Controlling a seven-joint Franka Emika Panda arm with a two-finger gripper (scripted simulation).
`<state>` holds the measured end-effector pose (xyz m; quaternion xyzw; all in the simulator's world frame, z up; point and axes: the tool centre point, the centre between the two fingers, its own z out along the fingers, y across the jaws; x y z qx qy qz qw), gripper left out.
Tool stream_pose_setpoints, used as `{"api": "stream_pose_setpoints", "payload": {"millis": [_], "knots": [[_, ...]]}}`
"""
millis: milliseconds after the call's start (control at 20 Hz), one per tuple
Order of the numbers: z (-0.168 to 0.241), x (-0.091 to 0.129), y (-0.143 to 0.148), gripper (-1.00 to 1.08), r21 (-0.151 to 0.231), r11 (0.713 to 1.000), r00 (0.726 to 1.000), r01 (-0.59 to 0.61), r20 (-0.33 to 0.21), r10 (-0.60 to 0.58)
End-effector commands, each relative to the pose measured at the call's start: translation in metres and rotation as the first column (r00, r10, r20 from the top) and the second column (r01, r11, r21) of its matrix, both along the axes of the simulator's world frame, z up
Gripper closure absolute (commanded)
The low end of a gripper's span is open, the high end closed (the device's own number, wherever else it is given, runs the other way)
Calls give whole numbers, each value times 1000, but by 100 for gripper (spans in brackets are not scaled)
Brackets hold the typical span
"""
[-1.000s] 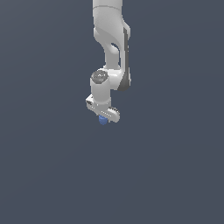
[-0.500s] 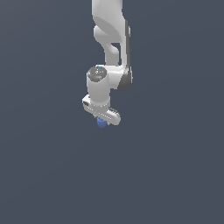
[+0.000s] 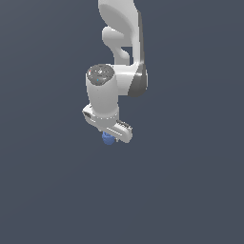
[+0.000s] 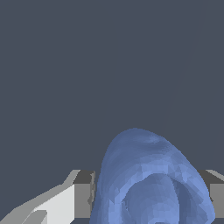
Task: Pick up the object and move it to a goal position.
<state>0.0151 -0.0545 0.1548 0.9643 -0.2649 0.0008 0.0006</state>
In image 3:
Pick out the small blue object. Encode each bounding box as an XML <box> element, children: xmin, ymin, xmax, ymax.
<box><xmin>101</xmin><ymin>131</ymin><xmax>115</xmax><ymax>146</ymax></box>

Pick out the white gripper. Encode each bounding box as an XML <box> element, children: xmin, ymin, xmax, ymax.
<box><xmin>82</xmin><ymin>104</ymin><xmax>133</xmax><ymax>144</ymax></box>

